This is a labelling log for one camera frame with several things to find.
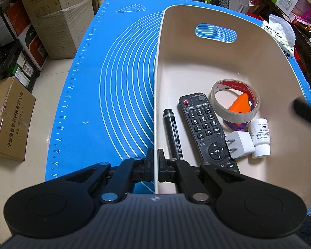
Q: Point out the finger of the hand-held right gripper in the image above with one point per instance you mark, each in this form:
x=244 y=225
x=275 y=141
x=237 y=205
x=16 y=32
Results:
x=307 y=111

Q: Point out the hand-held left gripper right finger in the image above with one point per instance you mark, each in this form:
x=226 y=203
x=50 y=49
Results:
x=160 y=160

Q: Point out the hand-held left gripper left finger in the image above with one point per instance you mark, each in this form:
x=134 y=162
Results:
x=150 y=160

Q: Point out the black marker pen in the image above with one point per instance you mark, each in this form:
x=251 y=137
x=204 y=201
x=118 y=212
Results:
x=174 y=134

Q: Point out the white pill bottle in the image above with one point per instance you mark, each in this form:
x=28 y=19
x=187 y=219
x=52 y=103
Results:
x=260 y=134

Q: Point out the black remote control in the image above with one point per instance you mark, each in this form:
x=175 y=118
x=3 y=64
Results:
x=202 y=124

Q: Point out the clear tape roll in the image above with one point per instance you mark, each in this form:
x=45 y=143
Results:
x=238 y=116

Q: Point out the orange and purple plastic toy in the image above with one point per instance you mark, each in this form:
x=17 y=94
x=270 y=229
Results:
x=238 y=105

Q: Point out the white plug charger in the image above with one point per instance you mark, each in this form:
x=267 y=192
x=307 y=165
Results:
x=240 y=145

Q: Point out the beige plastic basket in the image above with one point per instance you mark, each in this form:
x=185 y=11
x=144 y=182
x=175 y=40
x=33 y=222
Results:
x=197 y=67

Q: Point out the dark wooden side table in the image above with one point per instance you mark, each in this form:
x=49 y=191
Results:
x=304 y=49

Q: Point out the white patterned tissue pack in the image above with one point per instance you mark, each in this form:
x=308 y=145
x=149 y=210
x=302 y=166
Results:
x=281 y=32

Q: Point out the blue silicone baking mat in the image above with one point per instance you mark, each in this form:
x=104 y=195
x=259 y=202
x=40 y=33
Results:
x=98 y=88

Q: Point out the white appliance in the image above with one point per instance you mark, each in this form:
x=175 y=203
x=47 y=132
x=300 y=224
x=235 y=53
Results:
x=245 y=4

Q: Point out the brown printed cardboard box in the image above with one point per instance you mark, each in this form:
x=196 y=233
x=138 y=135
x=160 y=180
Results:
x=10 y=116

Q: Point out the red and white appliance box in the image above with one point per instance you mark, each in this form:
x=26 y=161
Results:
x=34 y=46

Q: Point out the large plastic-wrapped cardboard box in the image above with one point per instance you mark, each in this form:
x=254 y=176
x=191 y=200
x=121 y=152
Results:
x=59 y=18

